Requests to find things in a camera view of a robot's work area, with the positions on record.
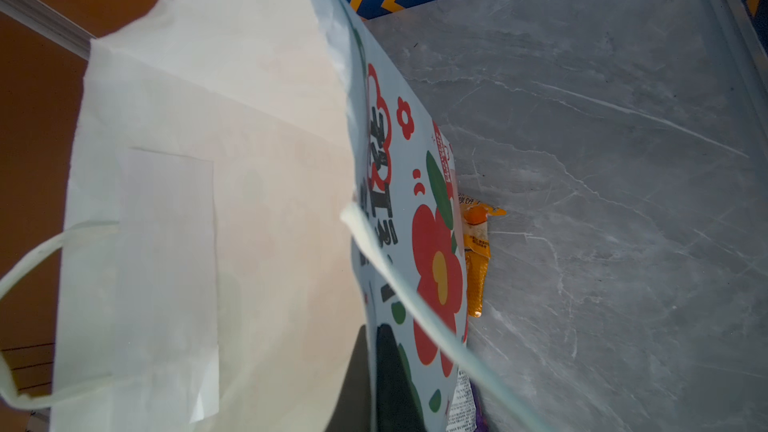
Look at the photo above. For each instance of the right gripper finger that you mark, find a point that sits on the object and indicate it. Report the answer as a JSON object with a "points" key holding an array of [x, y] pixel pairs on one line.
{"points": [[353, 409]]}

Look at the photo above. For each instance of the purple white snack bag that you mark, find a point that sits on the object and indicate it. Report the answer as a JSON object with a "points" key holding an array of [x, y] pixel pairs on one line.
{"points": [[465, 413]]}

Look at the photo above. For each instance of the white floral paper bag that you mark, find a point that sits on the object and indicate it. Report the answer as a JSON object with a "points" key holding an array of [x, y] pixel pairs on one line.
{"points": [[251, 181]]}

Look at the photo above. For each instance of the orange cone snack packet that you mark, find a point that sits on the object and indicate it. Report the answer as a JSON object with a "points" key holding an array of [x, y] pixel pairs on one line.
{"points": [[475, 215]]}

